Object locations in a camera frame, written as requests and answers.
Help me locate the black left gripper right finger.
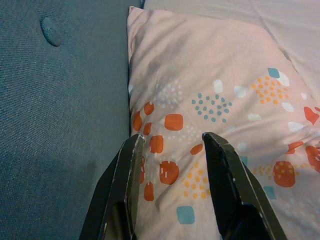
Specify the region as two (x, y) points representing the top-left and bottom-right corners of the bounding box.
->
(201, 131), (288, 240)

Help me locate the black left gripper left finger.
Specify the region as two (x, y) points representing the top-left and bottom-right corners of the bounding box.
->
(79, 133), (146, 240)

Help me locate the pink dotted pillow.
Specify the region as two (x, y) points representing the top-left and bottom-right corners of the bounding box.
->
(126, 6), (320, 240)

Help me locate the beige sheeted mattress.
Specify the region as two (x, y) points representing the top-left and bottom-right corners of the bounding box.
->
(142, 0), (320, 101)

